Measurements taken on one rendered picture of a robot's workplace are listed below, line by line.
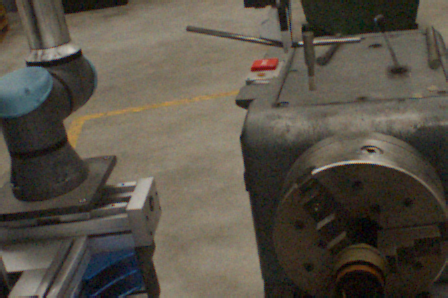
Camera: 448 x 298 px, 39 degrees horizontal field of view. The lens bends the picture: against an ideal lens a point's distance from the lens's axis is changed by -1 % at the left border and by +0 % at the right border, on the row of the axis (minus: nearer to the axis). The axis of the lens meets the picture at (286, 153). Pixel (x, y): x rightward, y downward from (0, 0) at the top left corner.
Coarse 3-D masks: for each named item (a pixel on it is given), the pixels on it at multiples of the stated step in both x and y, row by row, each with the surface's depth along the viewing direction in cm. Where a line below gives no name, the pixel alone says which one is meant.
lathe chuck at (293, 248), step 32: (320, 160) 109; (352, 160) 105; (384, 160) 106; (416, 160) 111; (288, 192) 109; (352, 192) 108; (384, 192) 107; (416, 192) 106; (288, 224) 112; (384, 224) 110; (416, 224) 109; (288, 256) 115; (320, 256) 114; (320, 288) 117; (384, 288) 115; (416, 288) 115
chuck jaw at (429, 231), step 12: (396, 228) 109; (408, 228) 109; (420, 228) 108; (432, 228) 107; (444, 228) 109; (384, 240) 107; (396, 240) 106; (408, 240) 105; (420, 240) 105; (432, 240) 105; (444, 240) 110; (384, 252) 104; (396, 252) 104; (408, 252) 105; (420, 252) 106; (432, 252) 106; (396, 264) 103; (408, 264) 105
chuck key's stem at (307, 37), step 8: (304, 32) 121; (312, 32) 120; (304, 40) 120; (312, 40) 120; (304, 48) 121; (312, 48) 121; (304, 56) 122; (312, 56) 121; (312, 64) 122; (312, 72) 123; (312, 80) 124; (312, 88) 124
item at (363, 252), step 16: (336, 256) 103; (352, 256) 101; (368, 256) 100; (336, 272) 101; (352, 272) 98; (368, 272) 98; (384, 272) 100; (336, 288) 99; (352, 288) 104; (368, 288) 104
